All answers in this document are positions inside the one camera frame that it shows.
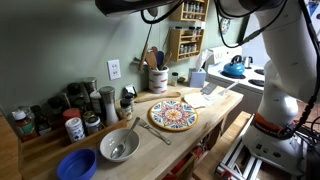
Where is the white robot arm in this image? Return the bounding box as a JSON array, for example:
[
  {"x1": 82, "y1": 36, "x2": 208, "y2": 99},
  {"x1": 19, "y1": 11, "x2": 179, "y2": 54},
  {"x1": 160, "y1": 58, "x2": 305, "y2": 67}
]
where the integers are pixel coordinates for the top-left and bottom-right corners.
[{"x1": 214, "y1": 0, "x2": 320, "y2": 176}]

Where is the colourful round chopping board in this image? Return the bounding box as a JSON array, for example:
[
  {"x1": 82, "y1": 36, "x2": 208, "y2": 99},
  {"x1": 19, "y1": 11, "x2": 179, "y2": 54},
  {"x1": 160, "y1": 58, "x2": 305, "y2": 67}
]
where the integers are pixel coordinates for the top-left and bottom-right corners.
[{"x1": 149, "y1": 100, "x2": 198, "y2": 131}]

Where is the white red utensil crock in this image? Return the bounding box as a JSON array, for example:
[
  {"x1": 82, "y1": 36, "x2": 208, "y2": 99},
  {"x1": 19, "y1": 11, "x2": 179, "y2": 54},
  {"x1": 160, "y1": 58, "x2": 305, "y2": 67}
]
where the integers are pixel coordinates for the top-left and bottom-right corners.
[{"x1": 149, "y1": 67, "x2": 169, "y2": 94}]

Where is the wooden spoon on counter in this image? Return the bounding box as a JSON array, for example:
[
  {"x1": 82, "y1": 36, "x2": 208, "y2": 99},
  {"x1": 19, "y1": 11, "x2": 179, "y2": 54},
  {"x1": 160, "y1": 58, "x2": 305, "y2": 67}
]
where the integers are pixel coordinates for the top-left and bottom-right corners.
[{"x1": 134, "y1": 92, "x2": 181, "y2": 103}]

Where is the small spice jar green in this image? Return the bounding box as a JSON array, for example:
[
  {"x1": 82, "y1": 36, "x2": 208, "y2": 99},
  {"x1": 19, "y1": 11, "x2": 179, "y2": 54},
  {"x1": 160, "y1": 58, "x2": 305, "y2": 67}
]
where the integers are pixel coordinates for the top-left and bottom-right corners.
[{"x1": 171, "y1": 72, "x2": 178, "y2": 86}]

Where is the wooden spatula in crock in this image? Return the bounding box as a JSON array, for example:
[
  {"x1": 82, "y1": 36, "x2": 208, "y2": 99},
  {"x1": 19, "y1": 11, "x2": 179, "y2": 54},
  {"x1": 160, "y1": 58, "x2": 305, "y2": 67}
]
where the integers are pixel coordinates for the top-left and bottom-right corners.
[{"x1": 146, "y1": 52, "x2": 157, "y2": 70}]

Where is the metal fork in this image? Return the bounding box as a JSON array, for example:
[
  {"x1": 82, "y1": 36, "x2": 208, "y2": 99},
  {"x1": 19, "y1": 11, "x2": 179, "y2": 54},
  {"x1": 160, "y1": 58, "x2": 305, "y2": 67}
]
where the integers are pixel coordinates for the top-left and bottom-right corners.
[{"x1": 139, "y1": 119, "x2": 172, "y2": 145}]

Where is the blue tissue box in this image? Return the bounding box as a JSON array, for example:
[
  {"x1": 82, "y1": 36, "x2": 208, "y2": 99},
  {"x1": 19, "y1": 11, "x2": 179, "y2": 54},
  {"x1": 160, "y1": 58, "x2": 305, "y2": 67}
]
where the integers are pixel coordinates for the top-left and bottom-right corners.
[{"x1": 188, "y1": 68, "x2": 206, "y2": 88}]

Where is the small black cap jar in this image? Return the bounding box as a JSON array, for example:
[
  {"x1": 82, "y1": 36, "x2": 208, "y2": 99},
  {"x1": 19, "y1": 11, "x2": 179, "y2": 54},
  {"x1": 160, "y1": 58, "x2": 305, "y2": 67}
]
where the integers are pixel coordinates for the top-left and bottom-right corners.
[{"x1": 120, "y1": 99, "x2": 132, "y2": 120}]

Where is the dark phone on counter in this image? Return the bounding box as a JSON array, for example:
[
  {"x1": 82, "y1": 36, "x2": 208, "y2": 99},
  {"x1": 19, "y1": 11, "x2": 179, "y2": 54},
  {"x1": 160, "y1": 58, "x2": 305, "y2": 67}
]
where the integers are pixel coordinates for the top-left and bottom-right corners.
[{"x1": 200, "y1": 83, "x2": 217, "y2": 95}]

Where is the wooden spice rack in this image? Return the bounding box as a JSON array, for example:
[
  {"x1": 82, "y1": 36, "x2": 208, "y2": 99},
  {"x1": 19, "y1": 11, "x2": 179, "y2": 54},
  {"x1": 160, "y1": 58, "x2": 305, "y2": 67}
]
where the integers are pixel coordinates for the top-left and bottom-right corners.
[{"x1": 168, "y1": 0, "x2": 209, "y2": 62}]

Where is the steel pepper grinder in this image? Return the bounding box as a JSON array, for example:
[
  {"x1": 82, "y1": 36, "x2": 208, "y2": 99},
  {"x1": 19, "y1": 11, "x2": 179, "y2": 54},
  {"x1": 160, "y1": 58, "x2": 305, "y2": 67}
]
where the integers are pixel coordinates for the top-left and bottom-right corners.
[{"x1": 99, "y1": 86, "x2": 119, "y2": 126}]

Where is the white plastic fork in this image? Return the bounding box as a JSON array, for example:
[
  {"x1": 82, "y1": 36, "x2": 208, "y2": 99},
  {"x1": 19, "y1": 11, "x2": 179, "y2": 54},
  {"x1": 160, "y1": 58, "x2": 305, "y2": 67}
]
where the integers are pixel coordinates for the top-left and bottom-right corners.
[{"x1": 217, "y1": 81, "x2": 239, "y2": 96}]

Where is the white ceramic bowl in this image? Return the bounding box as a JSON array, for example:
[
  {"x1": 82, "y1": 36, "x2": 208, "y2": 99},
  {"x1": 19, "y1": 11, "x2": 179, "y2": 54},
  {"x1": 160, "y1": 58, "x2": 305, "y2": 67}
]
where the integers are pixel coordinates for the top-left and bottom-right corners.
[{"x1": 100, "y1": 128, "x2": 140, "y2": 162}]

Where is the white stove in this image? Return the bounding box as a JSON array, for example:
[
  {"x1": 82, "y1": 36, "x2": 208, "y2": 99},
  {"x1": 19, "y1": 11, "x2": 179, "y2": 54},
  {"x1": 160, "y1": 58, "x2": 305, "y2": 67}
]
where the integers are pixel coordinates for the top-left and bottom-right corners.
[{"x1": 205, "y1": 46, "x2": 265, "y2": 115}]

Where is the metal spoon in bowl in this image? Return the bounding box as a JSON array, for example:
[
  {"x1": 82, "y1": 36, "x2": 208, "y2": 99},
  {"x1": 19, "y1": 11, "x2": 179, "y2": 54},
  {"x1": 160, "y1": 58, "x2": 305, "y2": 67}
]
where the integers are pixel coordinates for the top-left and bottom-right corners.
[{"x1": 110, "y1": 117, "x2": 140, "y2": 159}]

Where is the glass jar metal lid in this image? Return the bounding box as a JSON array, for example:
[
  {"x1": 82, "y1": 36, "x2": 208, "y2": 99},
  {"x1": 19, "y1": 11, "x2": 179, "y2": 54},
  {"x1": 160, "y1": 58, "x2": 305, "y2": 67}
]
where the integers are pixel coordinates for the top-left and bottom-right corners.
[{"x1": 85, "y1": 116, "x2": 102, "y2": 135}]

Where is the blue kettle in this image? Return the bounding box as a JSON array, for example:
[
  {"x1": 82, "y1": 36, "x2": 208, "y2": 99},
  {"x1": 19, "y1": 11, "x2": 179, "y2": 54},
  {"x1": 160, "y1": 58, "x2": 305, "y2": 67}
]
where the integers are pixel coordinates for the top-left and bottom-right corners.
[{"x1": 223, "y1": 55, "x2": 245, "y2": 76}]

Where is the white spice shaker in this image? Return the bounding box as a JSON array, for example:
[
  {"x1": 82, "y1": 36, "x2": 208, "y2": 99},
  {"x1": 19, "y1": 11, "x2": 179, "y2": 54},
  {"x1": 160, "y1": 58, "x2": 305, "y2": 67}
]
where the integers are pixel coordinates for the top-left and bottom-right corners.
[{"x1": 65, "y1": 117, "x2": 85, "y2": 143}]

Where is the white refrigerator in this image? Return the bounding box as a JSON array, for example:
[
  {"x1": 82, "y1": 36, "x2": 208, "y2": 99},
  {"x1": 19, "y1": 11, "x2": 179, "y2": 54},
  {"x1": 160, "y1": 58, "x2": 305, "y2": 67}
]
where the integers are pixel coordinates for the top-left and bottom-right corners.
[{"x1": 242, "y1": 15, "x2": 270, "y2": 67}]

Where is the blue plastic bowl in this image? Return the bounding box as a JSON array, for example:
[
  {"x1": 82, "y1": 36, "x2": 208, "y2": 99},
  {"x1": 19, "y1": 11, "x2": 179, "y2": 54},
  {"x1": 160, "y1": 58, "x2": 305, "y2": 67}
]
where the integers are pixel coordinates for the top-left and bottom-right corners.
[{"x1": 57, "y1": 149, "x2": 97, "y2": 180}]

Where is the dark soy sauce bottle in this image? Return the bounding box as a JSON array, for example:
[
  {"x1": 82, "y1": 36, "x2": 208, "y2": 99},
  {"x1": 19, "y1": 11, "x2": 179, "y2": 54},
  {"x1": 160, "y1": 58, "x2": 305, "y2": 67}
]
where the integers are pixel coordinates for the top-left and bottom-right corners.
[{"x1": 31, "y1": 105, "x2": 52, "y2": 136}]

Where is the white wall outlet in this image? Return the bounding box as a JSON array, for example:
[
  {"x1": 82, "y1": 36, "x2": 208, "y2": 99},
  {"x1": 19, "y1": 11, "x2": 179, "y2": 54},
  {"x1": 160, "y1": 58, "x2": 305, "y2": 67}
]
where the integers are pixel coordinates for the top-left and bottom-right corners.
[{"x1": 107, "y1": 59, "x2": 121, "y2": 80}]

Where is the decorative wall plate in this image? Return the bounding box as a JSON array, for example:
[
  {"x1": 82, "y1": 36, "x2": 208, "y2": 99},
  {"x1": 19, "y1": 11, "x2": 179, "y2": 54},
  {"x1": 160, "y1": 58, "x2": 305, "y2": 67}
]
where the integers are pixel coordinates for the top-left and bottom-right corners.
[{"x1": 220, "y1": 18, "x2": 231, "y2": 35}]

